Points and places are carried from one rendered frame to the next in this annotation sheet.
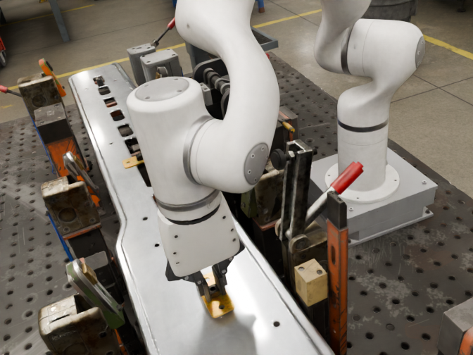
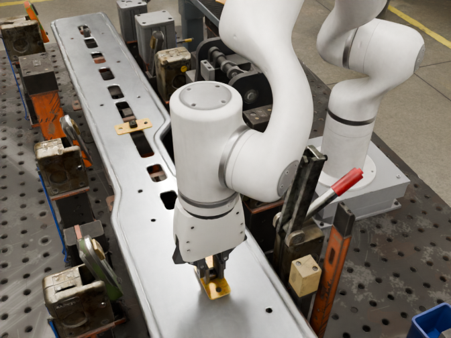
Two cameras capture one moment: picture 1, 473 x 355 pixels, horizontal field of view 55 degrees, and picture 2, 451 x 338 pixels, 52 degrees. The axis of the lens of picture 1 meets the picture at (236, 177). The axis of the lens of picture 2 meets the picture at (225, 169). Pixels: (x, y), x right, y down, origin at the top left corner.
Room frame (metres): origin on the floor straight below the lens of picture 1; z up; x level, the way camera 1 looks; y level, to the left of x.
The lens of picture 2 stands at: (0.02, 0.09, 1.63)
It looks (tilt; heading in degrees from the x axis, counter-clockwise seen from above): 41 degrees down; 354
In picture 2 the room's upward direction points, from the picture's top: 1 degrees clockwise
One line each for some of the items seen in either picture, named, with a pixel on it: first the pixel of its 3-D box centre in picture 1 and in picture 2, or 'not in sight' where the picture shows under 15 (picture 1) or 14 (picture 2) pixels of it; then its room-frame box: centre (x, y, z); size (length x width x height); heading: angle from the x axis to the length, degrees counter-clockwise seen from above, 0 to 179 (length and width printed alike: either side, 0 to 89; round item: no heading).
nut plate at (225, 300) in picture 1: (213, 291); (211, 273); (0.47, 0.06, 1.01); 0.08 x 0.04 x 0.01; 19
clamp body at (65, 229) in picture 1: (88, 242); (73, 203); (0.80, 0.36, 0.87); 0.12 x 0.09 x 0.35; 109
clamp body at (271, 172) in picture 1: (276, 239); (261, 220); (0.70, -0.06, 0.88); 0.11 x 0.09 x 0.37; 109
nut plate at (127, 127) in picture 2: (140, 157); (133, 125); (0.91, 0.21, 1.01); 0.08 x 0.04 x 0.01; 109
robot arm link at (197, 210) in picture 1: (190, 193); (210, 188); (0.47, 0.06, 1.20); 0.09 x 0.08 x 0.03; 109
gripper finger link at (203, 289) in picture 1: (194, 284); (196, 267); (0.46, 0.09, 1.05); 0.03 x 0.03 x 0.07; 19
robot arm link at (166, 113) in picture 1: (177, 139); (209, 141); (0.47, 0.06, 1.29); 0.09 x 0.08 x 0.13; 51
